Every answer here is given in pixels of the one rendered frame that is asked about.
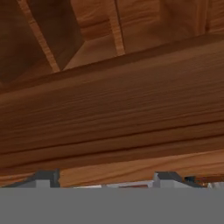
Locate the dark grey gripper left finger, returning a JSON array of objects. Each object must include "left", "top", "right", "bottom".
[{"left": 3, "top": 168, "right": 61, "bottom": 189}]

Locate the brown wooden cabinet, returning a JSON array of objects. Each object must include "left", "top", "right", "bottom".
[{"left": 0, "top": 0, "right": 224, "bottom": 187}]

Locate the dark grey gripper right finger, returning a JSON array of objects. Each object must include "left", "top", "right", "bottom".
[{"left": 152, "top": 171, "right": 203, "bottom": 189}]

